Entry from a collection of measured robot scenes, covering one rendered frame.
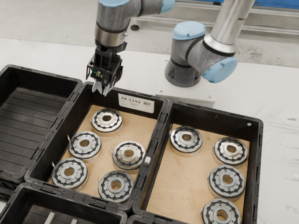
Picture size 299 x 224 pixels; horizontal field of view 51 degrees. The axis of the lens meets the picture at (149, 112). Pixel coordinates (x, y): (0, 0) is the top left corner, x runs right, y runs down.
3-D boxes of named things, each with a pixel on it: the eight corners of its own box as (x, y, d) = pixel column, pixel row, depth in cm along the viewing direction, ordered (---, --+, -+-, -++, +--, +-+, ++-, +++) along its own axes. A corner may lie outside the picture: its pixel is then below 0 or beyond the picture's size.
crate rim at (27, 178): (85, 85, 109) (84, 80, 107) (169, 103, 103) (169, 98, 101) (23, 184, 83) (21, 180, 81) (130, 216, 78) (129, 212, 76)
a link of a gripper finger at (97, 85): (86, 101, 91) (89, 78, 84) (94, 87, 95) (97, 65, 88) (97, 104, 91) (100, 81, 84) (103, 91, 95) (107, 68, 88)
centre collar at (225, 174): (219, 170, 92) (220, 170, 91) (236, 174, 91) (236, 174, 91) (217, 185, 89) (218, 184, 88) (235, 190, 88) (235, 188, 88)
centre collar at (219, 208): (213, 205, 85) (214, 204, 84) (232, 210, 84) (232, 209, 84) (211, 222, 82) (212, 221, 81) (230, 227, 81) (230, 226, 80)
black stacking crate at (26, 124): (18, 87, 121) (8, 64, 112) (88, 104, 116) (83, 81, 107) (-54, 174, 96) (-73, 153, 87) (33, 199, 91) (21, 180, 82)
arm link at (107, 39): (102, 11, 77) (133, 22, 77) (100, 26, 80) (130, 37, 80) (90, 26, 72) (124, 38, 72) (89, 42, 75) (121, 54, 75)
